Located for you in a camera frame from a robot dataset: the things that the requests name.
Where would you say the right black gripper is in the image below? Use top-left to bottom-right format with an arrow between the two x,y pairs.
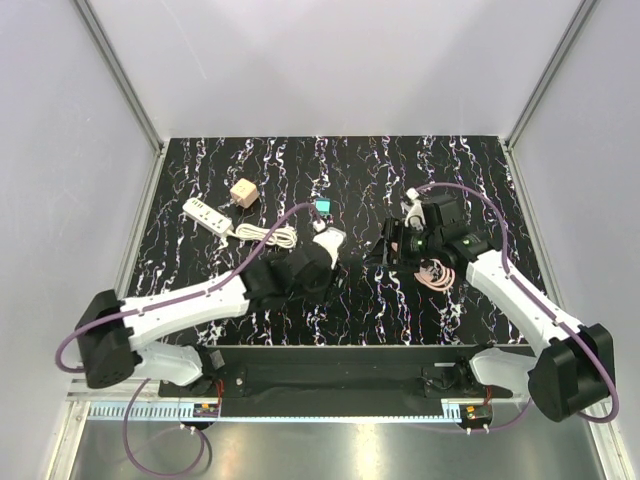
361,217 -> 442,274

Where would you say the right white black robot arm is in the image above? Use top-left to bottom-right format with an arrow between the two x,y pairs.
365,196 -> 615,422

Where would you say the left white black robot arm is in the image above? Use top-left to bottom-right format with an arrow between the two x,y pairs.
76,244 -> 338,396

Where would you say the blue plug adapter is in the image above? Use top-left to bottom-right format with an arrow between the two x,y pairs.
314,198 -> 331,218

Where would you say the beige cube adapter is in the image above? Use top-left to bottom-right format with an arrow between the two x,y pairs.
230,178 -> 259,209

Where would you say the white power strip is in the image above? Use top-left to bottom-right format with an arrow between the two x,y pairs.
182,198 -> 233,238

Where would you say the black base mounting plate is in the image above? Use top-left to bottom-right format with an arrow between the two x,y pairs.
159,346 -> 512,422

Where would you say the black marbled table mat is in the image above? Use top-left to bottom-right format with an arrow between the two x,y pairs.
126,135 -> 544,346

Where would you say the white coiled strip cable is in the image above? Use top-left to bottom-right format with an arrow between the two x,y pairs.
219,223 -> 298,250

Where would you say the pink coiled socket cable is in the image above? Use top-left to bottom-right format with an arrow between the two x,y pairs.
412,257 -> 457,292

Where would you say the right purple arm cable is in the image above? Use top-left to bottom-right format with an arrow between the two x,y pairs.
414,182 -> 621,424

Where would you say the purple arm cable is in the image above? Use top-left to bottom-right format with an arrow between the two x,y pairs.
414,182 -> 621,424
54,202 -> 326,374

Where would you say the left aluminium frame post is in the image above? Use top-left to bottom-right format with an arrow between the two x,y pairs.
71,0 -> 164,155

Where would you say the aluminium frame post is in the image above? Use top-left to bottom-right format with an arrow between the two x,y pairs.
504,0 -> 600,150
71,0 -> 164,155

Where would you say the slotted cable duct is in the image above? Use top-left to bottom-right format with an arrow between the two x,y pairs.
88,402 -> 221,421

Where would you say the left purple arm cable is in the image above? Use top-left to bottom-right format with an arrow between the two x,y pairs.
54,202 -> 326,374

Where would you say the right aluminium frame post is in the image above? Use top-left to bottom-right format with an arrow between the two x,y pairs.
504,0 -> 600,150

